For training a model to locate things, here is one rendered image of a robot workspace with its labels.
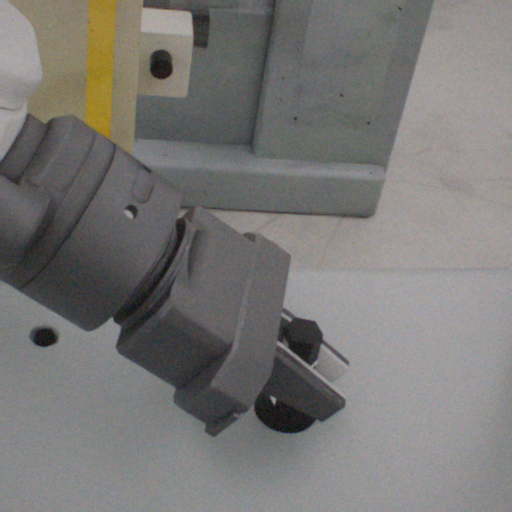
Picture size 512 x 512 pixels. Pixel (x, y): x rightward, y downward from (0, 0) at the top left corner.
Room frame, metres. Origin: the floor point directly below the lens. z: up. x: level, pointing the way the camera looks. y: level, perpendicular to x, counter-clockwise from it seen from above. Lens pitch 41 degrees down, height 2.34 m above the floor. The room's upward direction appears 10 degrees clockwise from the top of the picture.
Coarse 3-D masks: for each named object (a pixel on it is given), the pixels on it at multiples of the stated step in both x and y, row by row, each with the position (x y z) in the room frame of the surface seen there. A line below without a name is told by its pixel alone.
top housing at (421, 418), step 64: (0, 320) 0.41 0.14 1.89; (64, 320) 0.42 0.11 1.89; (320, 320) 0.46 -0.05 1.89; (384, 320) 0.47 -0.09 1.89; (448, 320) 0.48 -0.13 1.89; (0, 384) 0.36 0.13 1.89; (64, 384) 0.37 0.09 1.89; (128, 384) 0.38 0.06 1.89; (384, 384) 0.42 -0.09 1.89; (448, 384) 0.43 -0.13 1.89; (0, 448) 0.32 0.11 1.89; (64, 448) 0.33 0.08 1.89; (128, 448) 0.34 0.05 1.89; (192, 448) 0.34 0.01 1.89; (256, 448) 0.35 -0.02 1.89; (320, 448) 0.36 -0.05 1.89; (384, 448) 0.37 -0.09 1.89; (448, 448) 0.38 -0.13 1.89
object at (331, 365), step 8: (288, 312) 0.40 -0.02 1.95; (288, 320) 0.40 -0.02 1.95; (280, 328) 0.40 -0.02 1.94; (280, 336) 0.40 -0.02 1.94; (328, 344) 0.40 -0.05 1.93; (320, 352) 0.39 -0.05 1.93; (328, 352) 0.40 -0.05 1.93; (336, 352) 0.40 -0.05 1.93; (320, 360) 0.39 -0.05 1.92; (328, 360) 0.39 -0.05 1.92; (336, 360) 0.39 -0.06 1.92; (344, 360) 0.40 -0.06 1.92; (320, 368) 0.39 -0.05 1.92; (328, 368) 0.39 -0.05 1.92; (336, 368) 0.39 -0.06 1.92; (344, 368) 0.39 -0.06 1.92; (328, 376) 0.39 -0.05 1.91; (336, 376) 0.39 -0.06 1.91
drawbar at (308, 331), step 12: (288, 324) 0.39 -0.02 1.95; (300, 324) 0.39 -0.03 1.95; (312, 324) 0.39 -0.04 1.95; (288, 336) 0.38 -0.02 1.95; (300, 336) 0.38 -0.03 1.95; (312, 336) 0.38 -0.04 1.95; (288, 348) 0.38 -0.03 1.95; (300, 348) 0.38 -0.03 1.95; (312, 348) 0.38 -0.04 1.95; (312, 360) 0.38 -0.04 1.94; (276, 408) 0.38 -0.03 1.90; (288, 408) 0.38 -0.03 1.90; (264, 420) 0.38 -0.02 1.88; (276, 420) 0.38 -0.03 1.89; (288, 420) 0.38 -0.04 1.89; (300, 420) 0.38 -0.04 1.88; (288, 432) 0.38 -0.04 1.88
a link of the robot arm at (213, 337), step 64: (128, 192) 0.38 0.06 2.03; (64, 256) 0.35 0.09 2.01; (128, 256) 0.35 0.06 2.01; (192, 256) 0.38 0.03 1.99; (256, 256) 0.41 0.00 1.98; (128, 320) 0.36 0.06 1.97; (192, 320) 0.35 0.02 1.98; (256, 320) 0.37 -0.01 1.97; (192, 384) 0.34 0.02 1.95; (256, 384) 0.33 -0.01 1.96
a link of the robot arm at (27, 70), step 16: (0, 0) 0.47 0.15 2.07; (0, 16) 0.44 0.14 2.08; (16, 16) 0.46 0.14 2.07; (0, 32) 0.41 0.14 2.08; (16, 32) 0.43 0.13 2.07; (32, 32) 0.45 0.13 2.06; (0, 48) 0.39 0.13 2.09; (16, 48) 0.41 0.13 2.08; (32, 48) 0.42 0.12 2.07; (0, 64) 0.38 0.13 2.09; (16, 64) 0.39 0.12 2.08; (32, 64) 0.40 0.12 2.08; (0, 80) 0.38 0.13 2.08; (16, 80) 0.38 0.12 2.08; (32, 80) 0.39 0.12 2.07; (0, 96) 0.38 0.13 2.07; (16, 96) 0.39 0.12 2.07
